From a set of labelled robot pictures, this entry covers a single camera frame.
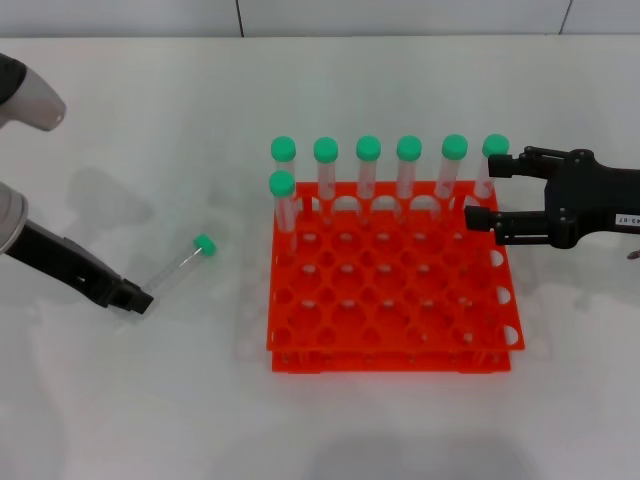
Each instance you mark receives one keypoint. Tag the clear test tube green cap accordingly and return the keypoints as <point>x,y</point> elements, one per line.
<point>281,183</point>
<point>495,142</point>
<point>283,148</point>
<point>326,149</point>
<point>454,146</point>
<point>368,148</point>
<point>205,245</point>
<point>409,148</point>

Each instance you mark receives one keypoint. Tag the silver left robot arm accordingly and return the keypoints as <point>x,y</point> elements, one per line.
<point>35,102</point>

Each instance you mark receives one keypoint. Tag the orange test tube rack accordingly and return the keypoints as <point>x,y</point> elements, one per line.
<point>365,350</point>

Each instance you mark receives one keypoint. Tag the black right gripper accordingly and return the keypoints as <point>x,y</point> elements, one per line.
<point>590,195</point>

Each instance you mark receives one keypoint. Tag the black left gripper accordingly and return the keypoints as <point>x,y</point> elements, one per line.
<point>60,260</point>

